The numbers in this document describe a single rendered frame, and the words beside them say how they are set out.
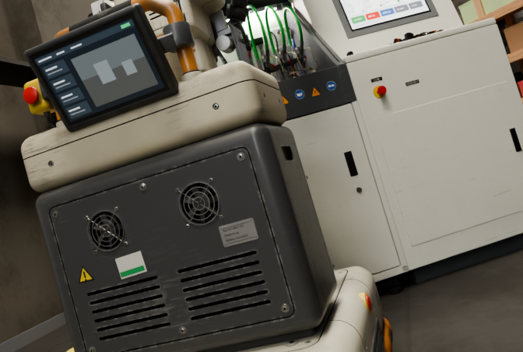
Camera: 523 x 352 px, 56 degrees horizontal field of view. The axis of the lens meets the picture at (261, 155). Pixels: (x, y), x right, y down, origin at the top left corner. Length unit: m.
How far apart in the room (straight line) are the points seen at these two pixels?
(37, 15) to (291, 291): 3.84
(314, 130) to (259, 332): 1.19
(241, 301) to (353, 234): 1.14
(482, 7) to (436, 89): 3.02
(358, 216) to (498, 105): 0.77
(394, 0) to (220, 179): 1.81
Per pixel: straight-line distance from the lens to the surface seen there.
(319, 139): 2.01
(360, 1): 2.53
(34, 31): 4.45
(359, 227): 2.04
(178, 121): 0.96
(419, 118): 2.16
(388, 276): 2.10
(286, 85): 2.02
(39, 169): 1.13
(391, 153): 2.09
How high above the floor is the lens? 0.58
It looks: 3 degrees up
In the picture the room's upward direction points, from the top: 16 degrees counter-clockwise
